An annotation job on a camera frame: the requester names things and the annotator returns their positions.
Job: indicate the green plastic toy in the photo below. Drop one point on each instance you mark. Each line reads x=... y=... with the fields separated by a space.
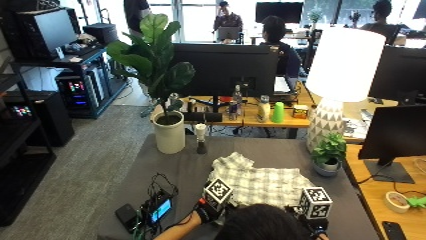
x=416 y=202

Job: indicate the large black monitor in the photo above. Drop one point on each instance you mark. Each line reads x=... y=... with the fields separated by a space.
x=399 y=74

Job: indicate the dark drink can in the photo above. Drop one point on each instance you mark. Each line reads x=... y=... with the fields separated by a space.
x=231 y=110

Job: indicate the green plastic cup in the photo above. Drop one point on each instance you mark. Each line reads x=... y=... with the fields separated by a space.
x=278 y=112

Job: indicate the person's left hand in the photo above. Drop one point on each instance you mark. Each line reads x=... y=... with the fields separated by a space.
x=207 y=211

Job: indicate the person's right hand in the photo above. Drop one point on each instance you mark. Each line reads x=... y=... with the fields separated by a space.
x=313 y=224

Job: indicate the black device with blue screen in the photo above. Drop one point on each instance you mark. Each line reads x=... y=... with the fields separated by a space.
x=160 y=208

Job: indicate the dark blue metal cart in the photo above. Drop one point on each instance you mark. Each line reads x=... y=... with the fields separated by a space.
x=94 y=60

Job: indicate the white marker cube glove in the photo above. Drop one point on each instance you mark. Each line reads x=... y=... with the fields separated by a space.
x=315 y=202
x=217 y=193

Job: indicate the black wide monitor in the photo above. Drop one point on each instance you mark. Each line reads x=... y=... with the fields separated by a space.
x=279 y=11

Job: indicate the black smartphone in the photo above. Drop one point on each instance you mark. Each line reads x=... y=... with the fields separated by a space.
x=394 y=230

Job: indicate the clear jar with lid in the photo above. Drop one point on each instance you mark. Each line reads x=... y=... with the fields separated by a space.
x=173 y=98

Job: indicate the black shelf rack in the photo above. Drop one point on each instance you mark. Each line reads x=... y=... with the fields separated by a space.
x=20 y=160

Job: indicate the white marker cube right glove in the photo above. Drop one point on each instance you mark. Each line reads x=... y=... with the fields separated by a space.
x=315 y=202

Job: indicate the grey laptop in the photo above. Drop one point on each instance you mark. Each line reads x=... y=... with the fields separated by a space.
x=227 y=34

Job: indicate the white lamp with patterned base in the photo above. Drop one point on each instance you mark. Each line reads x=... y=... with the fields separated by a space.
x=342 y=66

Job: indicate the small green plant grey pot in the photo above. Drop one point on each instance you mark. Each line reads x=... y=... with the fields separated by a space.
x=329 y=153

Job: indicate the computer tower coloured lights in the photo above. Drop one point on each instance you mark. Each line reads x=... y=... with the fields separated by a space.
x=78 y=90

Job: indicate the white marker cube left glove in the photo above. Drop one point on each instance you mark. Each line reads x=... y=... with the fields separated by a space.
x=217 y=193

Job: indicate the black monitor on cart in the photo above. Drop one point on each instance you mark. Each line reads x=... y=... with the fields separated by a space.
x=46 y=31

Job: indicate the beige tape roll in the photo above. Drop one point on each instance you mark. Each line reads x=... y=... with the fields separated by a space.
x=396 y=202

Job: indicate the light wooden desk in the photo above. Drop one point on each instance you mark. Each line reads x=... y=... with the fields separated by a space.
x=390 y=213

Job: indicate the black monitor with stand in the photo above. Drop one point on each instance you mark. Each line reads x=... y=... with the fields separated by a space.
x=223 y=71

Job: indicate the black power bank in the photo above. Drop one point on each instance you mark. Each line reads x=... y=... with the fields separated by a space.
x=126 y=216

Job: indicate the yellow small box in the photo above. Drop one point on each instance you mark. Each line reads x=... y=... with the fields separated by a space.
x=299 y=112

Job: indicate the white grey plaid cloth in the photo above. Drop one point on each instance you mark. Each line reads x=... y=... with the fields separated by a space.
x=259 y=184

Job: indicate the large leafy plant white pot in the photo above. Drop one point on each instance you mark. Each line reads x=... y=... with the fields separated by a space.
x=156 y=66

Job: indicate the black computer case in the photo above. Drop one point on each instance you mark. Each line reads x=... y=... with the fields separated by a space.
x=101 y=33

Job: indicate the clear water bottle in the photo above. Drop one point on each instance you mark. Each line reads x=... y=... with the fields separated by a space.
x=237 y=96

